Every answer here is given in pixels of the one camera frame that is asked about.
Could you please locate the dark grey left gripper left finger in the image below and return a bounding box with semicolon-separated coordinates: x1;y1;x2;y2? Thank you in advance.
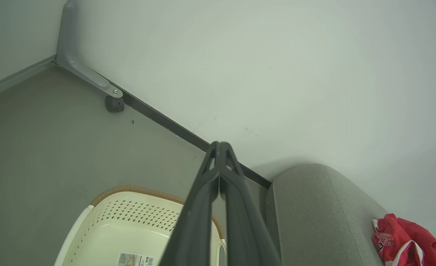
159;141;221;266

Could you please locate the red jersey with number print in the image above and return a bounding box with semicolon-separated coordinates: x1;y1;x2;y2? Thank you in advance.
372;214;425;266

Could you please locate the black rubber foot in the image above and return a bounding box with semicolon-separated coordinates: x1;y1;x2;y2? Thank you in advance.
105;95;125;113

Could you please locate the grey fabric sofa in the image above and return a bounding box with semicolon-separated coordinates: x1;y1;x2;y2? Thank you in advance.
265;164;436;266

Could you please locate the cream perforated laundry basket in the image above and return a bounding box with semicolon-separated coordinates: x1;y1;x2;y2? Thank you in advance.
54;185;226;266

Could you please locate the grey skirting strip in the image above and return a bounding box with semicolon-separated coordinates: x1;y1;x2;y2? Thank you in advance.
0;55;58;102

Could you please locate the black baseboard strip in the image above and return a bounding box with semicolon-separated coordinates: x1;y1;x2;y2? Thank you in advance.
120;91;272;189

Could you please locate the grey metal corner bracket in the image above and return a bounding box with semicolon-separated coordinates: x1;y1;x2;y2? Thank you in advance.
55;0;123;99

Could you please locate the white barcode label sticker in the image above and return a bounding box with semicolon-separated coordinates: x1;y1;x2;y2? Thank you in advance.
117;253;156;266

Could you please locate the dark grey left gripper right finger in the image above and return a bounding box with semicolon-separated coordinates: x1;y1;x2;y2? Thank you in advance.
221;141;282;266

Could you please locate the plain red garment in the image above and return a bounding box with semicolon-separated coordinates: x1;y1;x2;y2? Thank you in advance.
395;217;436;266

